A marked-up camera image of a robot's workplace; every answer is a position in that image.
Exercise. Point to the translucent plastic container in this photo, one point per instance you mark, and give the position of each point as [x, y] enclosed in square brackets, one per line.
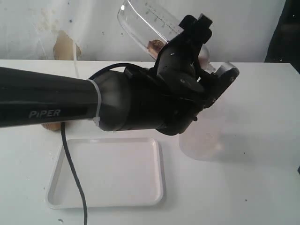
[201, 140]

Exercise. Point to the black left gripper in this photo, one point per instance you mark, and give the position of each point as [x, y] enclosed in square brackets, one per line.
[176, 97]

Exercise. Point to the white backdrop sheet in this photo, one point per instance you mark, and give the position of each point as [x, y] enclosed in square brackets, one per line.
[242, 29]

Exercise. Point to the gold coins and brown blocks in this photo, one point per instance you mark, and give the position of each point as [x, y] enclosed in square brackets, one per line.
[155, 46]

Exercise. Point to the clear plastic measuring tumbler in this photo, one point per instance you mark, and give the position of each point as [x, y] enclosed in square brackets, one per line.
[147, 20]

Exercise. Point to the white rectangular tray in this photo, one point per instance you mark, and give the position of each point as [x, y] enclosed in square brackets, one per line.
[118, 172]

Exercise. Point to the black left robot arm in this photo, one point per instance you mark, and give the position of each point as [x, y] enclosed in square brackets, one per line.
[114, 97]

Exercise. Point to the clear dome strainer lid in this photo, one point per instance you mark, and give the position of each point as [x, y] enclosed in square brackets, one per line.
[204, 61]

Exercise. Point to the brown wooden cup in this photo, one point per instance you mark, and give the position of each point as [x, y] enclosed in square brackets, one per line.
[54, 126]

